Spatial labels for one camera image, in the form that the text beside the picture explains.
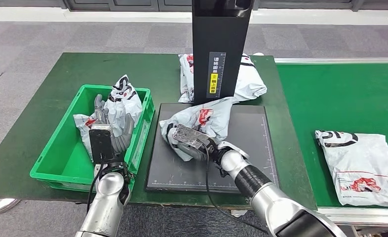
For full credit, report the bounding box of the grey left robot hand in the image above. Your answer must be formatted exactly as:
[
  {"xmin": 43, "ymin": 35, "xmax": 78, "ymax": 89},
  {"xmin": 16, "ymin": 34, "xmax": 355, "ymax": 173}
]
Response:
[{"xmin": 94, "ymin": 94, "xmax": 135, "ymax": 155}]

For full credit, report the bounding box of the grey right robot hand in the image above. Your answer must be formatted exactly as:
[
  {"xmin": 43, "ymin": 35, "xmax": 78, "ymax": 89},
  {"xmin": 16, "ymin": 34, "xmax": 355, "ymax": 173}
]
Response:
[{"xmin": 176, "ymin": 141, "xmax": 211, "ymax": 161}]

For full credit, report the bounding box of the white plastic mailer parcel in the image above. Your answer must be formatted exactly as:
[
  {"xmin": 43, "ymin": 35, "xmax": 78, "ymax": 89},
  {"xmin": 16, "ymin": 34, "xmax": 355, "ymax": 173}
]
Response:
[
  {"xmin": 315, "ymin": 130, "xmax": 388, "ymax": 208},
  {"xmin": 178, "ymin": 53, "xmax": 268, "ymax": 104},
  {"xmin": 73, "ymin": 74, "xmax": 143, "ymax": 161},
  {"xmin": 158, "ymin": 96, "xmax": 234, "ymax": 162}
]

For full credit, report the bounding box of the black inbound scanning machine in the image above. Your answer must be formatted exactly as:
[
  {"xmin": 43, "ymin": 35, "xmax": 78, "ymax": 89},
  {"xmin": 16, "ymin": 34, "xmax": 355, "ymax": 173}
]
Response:
[{"xmin": 145, "ymin": 0, "xmax": 280, "ymax": 194}]

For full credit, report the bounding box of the green conveyor belt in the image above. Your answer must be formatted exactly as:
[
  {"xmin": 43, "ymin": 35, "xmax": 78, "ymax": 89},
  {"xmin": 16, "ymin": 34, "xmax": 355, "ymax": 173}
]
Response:
[{"xmin": 275, "ymin": 58, "xmax": 388, "ymax": 226}]

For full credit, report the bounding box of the green plastic crate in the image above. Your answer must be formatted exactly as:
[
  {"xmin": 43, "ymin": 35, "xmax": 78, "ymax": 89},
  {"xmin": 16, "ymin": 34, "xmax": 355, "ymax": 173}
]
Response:
[{"xmin": 30, "ymin": 84, "xmax": 155, "ymax": 193}]

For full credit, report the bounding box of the ruler label sticker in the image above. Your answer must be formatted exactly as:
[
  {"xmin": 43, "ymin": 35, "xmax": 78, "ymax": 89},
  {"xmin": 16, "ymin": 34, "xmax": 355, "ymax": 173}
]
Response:
[{"xmin": 206, "ymin": 51, "xmax": 227, "ymax": 99}]

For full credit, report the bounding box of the round silver metal base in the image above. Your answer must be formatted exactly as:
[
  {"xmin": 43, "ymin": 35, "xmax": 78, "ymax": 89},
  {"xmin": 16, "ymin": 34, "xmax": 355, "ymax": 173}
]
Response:
[{"xmin": 0, "ymin": 198, "xmax": 21, "ymax": 214}]

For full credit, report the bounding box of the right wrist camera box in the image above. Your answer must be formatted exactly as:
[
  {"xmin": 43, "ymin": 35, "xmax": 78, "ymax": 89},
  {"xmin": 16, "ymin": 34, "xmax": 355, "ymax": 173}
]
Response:
[{"xmin": 172, "ymin": 124, "xmax": 216, "ymax": 151}]

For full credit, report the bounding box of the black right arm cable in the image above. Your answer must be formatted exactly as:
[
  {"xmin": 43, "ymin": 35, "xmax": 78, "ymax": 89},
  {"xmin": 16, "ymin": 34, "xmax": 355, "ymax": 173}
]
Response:
[{"xmin": 204, "ymin": 147, "xmax": 270, "ymax": 236}]

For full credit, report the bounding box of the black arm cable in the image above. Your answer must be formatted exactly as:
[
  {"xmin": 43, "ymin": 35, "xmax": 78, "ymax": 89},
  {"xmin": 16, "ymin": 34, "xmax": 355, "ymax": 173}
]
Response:
[
  {"xmin": 204, "ymin": 147, "xmax": 270, "ymax": 236},
  {"xmin": 86, "ymin": 163, "xmax": 106, "ymax": 213}
]

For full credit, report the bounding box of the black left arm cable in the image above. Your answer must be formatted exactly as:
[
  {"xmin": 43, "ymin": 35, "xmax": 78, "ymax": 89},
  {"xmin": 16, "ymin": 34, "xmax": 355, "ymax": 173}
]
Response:
[{"xmin": 86, "ymin": 163, "xmax": 106, "ymax": 213}]

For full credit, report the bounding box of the dark grey wall panel frame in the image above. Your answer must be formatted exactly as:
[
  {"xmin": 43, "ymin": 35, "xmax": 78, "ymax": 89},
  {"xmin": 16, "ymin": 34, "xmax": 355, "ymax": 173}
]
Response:
[{"xmin": 0, "ymin": 0, "xmax": 388, "ymax": 12}]

